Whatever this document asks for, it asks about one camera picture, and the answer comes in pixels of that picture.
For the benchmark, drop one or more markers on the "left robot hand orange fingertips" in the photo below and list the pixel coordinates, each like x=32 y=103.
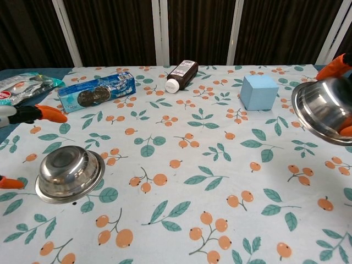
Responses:
x=27 y=114

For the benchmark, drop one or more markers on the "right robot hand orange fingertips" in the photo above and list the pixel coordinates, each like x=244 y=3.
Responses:
x=334 y=67

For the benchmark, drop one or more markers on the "stainless steel bowl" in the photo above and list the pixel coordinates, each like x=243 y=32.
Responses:
x=68 y=173
x=321 y=107

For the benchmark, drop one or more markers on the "teal silver snack bag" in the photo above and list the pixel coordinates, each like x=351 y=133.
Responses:
x=24 y=86

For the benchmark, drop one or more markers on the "blue cookie box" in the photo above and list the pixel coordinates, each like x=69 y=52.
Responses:
x=96 y=92

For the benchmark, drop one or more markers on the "light blue foam cube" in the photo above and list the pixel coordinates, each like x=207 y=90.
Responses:
x=258 y=93

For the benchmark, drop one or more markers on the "dark pleated curtain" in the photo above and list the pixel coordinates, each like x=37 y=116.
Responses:
x=115 y=33

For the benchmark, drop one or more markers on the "brown bottle white cap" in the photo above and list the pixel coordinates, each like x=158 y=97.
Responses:
x=182 y=74

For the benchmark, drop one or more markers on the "floral printed tablecloth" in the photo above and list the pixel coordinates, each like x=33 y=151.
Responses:
x=192 y=165

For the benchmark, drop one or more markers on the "white frame post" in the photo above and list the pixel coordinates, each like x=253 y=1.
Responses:
x=160 y=33
x=332 y=33
x=67 y=33
x=236 y=33

